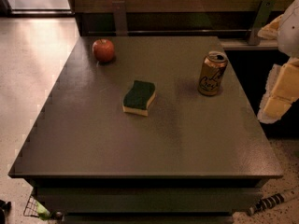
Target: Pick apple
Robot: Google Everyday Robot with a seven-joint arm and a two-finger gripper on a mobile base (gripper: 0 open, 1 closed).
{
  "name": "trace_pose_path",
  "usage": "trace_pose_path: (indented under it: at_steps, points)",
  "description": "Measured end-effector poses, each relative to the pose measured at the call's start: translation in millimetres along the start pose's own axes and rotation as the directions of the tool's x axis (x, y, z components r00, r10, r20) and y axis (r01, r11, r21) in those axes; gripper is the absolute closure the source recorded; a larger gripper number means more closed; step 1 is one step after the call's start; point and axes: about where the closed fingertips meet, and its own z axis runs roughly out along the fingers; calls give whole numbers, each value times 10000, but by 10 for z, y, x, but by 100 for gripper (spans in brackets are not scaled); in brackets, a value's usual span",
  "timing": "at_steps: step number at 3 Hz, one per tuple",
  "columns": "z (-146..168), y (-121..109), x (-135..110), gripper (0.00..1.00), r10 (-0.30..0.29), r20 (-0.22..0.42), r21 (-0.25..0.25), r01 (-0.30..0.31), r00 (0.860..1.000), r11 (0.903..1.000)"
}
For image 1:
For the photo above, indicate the red apple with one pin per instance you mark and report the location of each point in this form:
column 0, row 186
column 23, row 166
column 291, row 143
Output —
column 103, row 50

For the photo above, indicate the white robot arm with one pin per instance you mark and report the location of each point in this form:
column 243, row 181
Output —
column 288, row 33

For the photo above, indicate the gold soda can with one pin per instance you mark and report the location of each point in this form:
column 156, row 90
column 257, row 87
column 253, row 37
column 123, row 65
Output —
column 212, row 70

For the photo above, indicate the dark grey table cabinet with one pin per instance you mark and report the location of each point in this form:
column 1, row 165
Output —
column 192, row 160

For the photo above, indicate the green yellow sponge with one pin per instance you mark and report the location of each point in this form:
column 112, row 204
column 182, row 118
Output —
column 138, row 99

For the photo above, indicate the black object on floor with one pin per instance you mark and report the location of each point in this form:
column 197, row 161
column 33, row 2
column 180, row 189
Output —
column 4, row 210

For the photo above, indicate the right metal bracket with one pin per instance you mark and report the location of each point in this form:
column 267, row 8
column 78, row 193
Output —
column 261, row 17

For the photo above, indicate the metal bracket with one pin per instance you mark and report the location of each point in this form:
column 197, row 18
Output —
column 120, row 19
column 261, row 17

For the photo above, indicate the striped black white handle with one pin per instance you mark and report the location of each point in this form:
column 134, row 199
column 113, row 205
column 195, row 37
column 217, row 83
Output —
column 274, row 200

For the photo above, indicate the left metal bracket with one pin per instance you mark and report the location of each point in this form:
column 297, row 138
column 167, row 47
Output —
column 120, row 19

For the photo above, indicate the wire basket with green item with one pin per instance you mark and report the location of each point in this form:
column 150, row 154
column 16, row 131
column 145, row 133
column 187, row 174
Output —
column 34, row 208

